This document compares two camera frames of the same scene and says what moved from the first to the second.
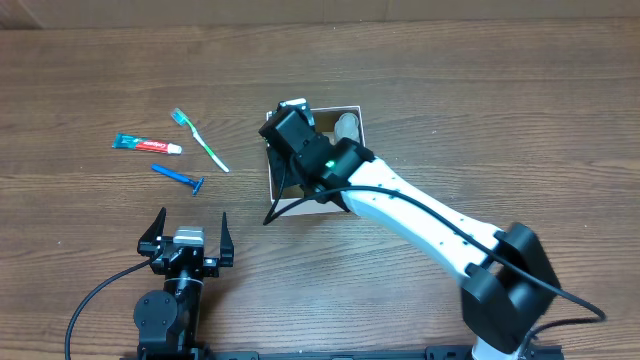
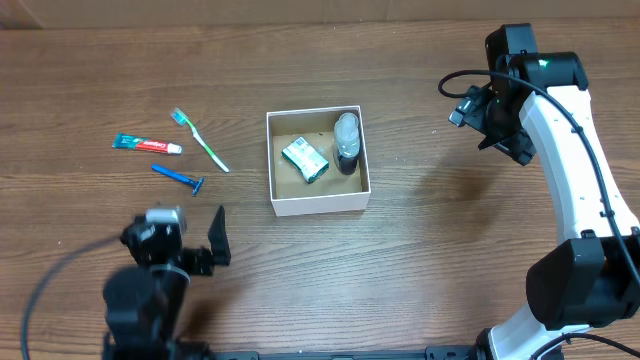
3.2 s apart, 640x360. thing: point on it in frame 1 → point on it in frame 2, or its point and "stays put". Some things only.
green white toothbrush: x=180 y=117 stays put
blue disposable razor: x=196 y=183 stays put
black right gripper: x=292 y=176 → x=520 y=143
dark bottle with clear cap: x=347 y=126 stays put
